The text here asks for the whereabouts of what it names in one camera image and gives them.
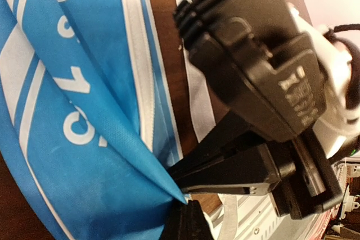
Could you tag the blue racket bag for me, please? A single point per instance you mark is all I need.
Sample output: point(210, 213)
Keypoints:
point(98, 99)

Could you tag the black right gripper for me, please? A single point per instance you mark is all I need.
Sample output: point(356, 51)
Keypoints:
point(233, 159)

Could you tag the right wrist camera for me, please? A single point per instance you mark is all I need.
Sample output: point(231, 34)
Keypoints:
point(257, 61)

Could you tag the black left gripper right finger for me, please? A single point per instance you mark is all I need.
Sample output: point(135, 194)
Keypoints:
point(197, 226)

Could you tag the aluminium front rail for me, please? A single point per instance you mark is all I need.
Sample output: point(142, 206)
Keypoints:
point(253, 217)

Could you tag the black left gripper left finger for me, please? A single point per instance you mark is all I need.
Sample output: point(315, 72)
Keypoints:
point(175, 227)

